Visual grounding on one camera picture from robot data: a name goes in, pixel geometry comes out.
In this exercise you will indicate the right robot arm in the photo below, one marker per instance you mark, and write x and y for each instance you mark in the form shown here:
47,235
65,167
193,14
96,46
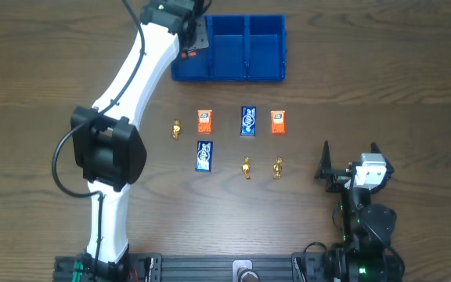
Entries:
378,221

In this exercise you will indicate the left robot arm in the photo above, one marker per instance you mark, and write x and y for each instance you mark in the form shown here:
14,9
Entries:
147,70

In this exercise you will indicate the mounting rail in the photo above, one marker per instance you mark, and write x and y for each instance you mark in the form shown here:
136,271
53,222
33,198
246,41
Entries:
202,268

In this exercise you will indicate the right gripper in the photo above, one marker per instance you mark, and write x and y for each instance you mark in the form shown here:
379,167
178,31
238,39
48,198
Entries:
338,180

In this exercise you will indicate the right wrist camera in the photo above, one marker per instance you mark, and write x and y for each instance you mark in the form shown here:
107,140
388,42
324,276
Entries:
371,171

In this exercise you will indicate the blue candy pack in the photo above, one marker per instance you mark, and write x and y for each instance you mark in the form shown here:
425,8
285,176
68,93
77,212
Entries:
204,156
248,121

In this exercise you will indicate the orange candy box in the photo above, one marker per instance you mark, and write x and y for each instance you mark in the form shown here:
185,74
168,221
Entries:
204,123
188,54
278,124

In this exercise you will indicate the blue tray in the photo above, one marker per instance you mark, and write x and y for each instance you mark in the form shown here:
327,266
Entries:
228,58

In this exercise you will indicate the gold wrapped candy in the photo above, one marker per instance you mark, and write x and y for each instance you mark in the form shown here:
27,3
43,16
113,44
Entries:
176,129
246,167
277,167

